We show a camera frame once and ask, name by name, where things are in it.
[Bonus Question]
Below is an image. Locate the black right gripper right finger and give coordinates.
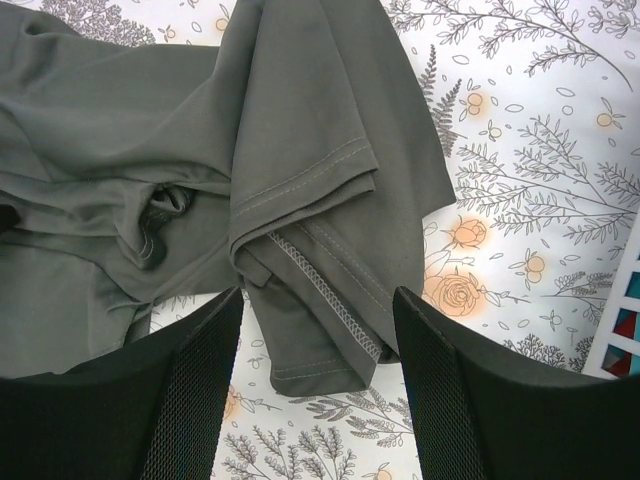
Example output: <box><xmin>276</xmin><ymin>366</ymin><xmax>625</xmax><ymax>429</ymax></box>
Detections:
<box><xmin>393</xmin><ymin>287</ymin><xmax>639</xmax><ymax>480</ymax></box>

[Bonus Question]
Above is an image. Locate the white plastic laundry basket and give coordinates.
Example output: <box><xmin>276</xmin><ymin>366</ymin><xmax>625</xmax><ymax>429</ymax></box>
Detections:
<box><xmin>582</xmin><ymin>216</ymin><xmax>639</xmax><ymax>383</ymax></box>

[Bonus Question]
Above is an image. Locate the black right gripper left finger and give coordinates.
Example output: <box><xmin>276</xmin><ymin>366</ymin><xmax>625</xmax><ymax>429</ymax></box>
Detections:
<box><xmin>1</xmin><ymin>288</ymin><xmax>244</xmax><ymax>480</ymax></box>

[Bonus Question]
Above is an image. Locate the teal t shirt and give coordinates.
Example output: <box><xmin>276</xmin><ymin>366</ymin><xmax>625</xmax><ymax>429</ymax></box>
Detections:
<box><xmin>607</xmin><ymin>249</ymin><xmax>640</xmax><ymax>346</ymax></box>

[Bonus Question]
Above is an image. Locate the grey t shirt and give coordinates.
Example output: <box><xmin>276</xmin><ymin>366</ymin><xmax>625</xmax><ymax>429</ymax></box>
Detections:
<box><xmin>1</xmin><ymin>1</ymin><xmax>455</xmax><ymax>397</ymax></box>

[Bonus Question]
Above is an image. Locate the dark red t shirt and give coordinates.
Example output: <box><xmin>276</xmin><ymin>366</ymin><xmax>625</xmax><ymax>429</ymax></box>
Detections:
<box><xmin>601</xmin><ymin>334</ymin><xmax>639</xmax><ymax>378</ymax></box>

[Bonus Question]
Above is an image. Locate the floral patterned table mat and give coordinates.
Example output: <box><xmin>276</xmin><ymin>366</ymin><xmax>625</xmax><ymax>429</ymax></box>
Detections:
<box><xmin>49</xmin><ymin>0</ymin><xmax>640</xmax><ymax>480</ymax></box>

